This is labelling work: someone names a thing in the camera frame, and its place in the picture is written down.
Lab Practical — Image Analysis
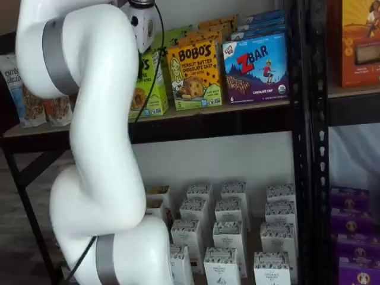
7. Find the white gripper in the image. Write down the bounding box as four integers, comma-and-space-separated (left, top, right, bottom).
126, 0, 156, 54

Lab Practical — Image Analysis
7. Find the green Bobo's apple pie box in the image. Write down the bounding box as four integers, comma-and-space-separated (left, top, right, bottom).
151, 28, 194, 53
129, 50, 170, 120

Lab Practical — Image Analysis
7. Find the yellow Bobo's peanut butter box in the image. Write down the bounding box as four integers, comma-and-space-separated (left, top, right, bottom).
198, 16, 238, 33
178, 29, 224, 48
166, 41, 223, 111

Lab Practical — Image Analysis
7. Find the blue Z Bar box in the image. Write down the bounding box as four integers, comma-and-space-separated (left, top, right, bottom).
230, 23, 286, 41
243, 10, 286, 26
222, 32, 289, 105

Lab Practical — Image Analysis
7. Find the wooden shelf board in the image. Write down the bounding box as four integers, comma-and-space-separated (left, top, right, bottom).
2, 99, 293, 137
328, 80, 380, 99

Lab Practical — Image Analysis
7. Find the small yellow label granola box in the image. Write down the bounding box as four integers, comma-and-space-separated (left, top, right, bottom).
147, 185, 172, 202
144, 199, 166, 220

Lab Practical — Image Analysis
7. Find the white organic pantry box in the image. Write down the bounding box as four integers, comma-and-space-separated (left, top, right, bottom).
186, 182, 213, 202
265, 201, 297, 225
204, 247, 240, 285
170, 243, 194, 285
179, 198, 208, 223
254, 251, 291, 285
213, 221, 243, 250
266, 183, 296, 204
171, 218, 202, 262
221, 181, 247, 202
215, 198, 243, 223
260, 221, 297, 255

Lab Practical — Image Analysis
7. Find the large orange cardboard box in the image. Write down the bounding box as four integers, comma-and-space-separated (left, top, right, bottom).
328, 0, 380, 88

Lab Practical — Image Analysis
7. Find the purple snack box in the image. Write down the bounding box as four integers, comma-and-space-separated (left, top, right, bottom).
331, 186, 371, 210
331, 207, 373, 237
338, 258, 380, 285
337, 233, 380, 262

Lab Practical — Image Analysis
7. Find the blue label granola bag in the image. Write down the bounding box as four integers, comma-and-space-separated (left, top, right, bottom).
0, 55, 48, 129

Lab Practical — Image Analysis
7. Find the white plastic sheet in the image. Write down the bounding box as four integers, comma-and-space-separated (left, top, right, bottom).
328, 124, 380, 186

